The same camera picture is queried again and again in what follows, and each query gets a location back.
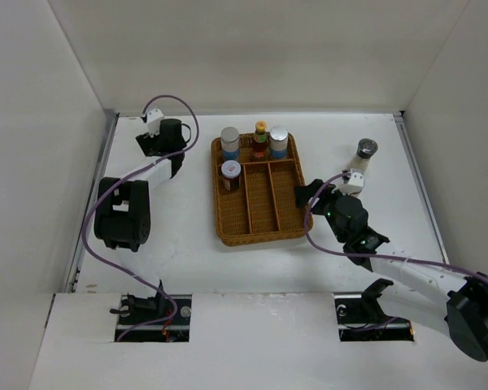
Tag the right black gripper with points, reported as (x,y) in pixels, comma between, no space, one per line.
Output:
(301,192)

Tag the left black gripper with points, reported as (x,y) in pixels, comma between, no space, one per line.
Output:
(148,143)

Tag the blue label pepper jar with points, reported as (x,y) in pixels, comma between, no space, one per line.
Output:
(278,142)
(230,143)

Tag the yellow cap sauce bottle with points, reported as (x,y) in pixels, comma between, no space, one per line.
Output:
(259,144)

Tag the white lid sauce jar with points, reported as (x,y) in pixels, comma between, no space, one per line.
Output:
(231,172)

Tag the black top salt grinder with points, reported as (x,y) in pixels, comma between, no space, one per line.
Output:
(365,150)

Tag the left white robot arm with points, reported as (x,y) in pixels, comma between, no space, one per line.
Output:
(122,219)

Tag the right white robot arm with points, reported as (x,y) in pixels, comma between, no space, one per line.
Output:
(449,299)

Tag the brown wicker organizer tray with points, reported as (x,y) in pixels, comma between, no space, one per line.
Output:
(263,208)

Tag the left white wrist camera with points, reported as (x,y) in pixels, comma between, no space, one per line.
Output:
(153,119)

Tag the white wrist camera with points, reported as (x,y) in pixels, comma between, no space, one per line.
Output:
(153,119)
(354,184)

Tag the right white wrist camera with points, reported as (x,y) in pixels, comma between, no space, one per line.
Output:
(354,184)

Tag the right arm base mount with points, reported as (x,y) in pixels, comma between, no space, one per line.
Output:
(361,319)

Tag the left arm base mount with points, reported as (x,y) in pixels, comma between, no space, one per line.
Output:
(153,319)

